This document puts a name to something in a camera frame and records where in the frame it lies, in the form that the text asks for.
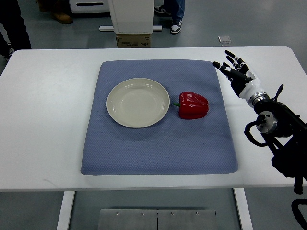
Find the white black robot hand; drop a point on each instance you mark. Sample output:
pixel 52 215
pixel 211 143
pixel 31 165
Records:
pixel 244 82

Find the red bell pepper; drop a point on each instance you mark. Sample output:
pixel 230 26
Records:
pixel 192 106

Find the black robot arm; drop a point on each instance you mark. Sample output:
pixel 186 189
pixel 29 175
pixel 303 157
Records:
pixel 280 129

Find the grey floor plate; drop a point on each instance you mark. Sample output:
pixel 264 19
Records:
pixel 224 39

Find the cream round plate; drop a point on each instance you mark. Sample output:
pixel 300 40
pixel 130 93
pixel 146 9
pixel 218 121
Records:
pixel 138 103

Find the blue-grey quilted mat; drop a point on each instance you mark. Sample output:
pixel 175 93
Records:
pixel 135 129

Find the person in blue jeans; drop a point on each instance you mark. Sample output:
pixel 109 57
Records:
pixel 174 9

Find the cardboard box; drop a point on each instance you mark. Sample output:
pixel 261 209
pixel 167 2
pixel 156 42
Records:
pixel 133 40

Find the right white table leg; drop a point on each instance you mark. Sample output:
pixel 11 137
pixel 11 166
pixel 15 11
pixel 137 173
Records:
pixel 242 209

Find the white table leg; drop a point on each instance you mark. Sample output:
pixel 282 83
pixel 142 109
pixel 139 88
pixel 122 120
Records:
pixel 242 209
pixel 65 210

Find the tan work boot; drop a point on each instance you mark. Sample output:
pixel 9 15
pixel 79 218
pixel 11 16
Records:
pixel 59 14

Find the left white table leg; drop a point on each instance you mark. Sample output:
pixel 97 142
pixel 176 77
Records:
pixel 65 210

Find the person in dark trousers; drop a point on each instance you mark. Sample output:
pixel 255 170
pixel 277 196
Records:
pixel 13 23

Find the white pedestal column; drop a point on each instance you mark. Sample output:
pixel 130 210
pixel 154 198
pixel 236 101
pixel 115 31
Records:
pixel 131 17

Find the white cabinet with handle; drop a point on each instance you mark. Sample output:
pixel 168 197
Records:
pixel 89 6

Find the metal base plate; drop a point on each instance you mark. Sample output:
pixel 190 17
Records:
pixel 161 219

